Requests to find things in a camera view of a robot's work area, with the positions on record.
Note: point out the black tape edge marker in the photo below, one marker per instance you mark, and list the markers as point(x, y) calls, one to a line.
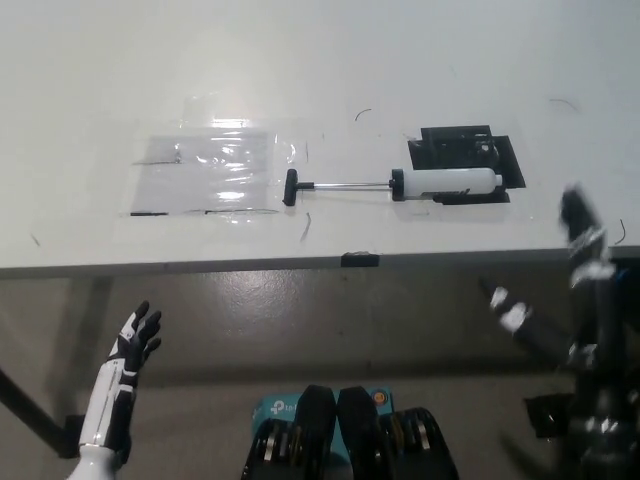
point(360, 259)

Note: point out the black table leg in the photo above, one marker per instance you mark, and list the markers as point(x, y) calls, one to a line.
point(30, 400)

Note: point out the teal router box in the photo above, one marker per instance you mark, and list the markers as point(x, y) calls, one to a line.
point(275, 407)

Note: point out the clear plastic taped sheet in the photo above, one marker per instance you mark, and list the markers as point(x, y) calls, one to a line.
point(205, 175)

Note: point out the small white air pump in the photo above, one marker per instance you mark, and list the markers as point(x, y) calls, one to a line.
point(450, 182)

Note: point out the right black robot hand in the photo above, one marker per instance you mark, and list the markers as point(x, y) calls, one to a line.
point(582, 240)

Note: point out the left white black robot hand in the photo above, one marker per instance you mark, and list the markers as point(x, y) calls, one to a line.
point(120, 370)

